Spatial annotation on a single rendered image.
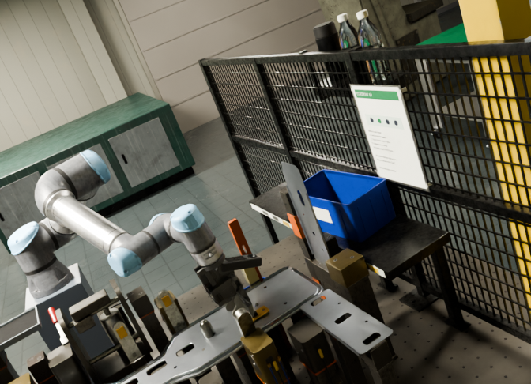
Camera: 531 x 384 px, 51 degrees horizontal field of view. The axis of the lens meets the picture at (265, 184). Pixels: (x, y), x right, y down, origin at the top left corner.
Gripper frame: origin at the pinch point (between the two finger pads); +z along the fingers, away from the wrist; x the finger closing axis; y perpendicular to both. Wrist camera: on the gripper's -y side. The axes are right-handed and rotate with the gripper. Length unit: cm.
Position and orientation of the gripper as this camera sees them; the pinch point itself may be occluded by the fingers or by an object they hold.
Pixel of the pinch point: (251, 310)
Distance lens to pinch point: 156.4
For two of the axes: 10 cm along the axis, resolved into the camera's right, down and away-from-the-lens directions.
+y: -7.9, 5.4, -2.8
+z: 4.3, 8.2, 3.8
